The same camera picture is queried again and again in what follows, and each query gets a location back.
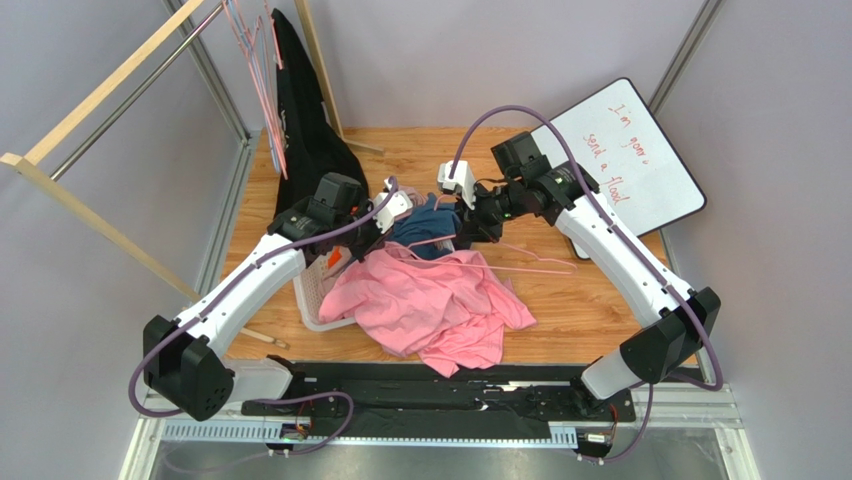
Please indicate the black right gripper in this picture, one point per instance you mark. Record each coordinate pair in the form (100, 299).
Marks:
(475, 221)

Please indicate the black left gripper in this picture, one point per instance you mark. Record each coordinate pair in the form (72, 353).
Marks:
(378, 241)

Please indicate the pink t-shirt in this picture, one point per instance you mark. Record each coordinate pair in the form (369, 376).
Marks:
(452, 312)

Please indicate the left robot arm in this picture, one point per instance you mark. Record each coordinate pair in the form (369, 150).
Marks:
(183, 369)

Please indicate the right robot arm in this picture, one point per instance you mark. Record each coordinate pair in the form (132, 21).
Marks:
(675, 319)

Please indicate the teal blue t-shirt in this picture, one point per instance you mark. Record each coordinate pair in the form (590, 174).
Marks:
(429, 229)

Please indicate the black hanging t-shirt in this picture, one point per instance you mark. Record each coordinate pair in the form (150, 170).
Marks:
(312, 148)

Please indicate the orange garment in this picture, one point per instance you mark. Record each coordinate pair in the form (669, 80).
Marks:
(338, 256)

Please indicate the white plastic laundry basket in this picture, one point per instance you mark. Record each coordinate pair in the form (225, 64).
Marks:
(309, 296)

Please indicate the white board with red writing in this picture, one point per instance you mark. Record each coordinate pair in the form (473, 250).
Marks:
(615, 138)

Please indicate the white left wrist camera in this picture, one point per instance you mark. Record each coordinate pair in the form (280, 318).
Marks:
(390, 204)

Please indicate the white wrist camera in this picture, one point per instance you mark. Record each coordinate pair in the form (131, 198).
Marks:
(390, 204)
(457, 179)

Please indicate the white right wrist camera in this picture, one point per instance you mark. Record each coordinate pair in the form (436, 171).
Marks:
(457, 179)

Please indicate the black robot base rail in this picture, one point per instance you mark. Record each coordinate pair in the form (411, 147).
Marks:
(408, 400)

